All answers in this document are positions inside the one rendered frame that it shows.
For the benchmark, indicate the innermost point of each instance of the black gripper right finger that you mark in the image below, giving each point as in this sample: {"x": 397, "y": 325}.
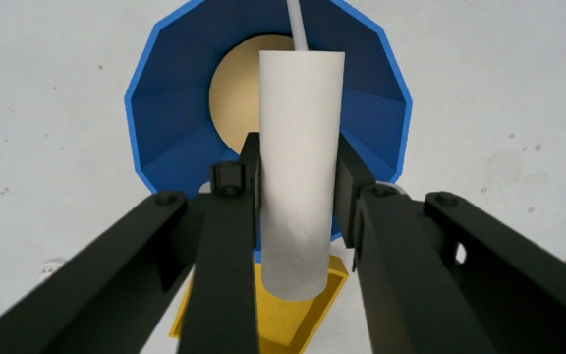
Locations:
{"x": 511, "y": 294}

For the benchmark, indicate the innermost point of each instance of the blue bucket with wire handle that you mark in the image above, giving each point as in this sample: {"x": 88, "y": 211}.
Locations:
{"x": 182, "y": 118}

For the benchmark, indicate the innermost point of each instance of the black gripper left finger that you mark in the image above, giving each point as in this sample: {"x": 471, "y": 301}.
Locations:
{"x": 111, "y": 295}

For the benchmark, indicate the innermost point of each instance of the yellow shallow tray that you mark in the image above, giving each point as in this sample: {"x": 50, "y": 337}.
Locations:
{"x": 286, "y": 327}

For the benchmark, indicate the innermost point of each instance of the white kitchen timer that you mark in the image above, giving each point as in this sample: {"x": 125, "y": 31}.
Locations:
{"x": 47, "y": 268}

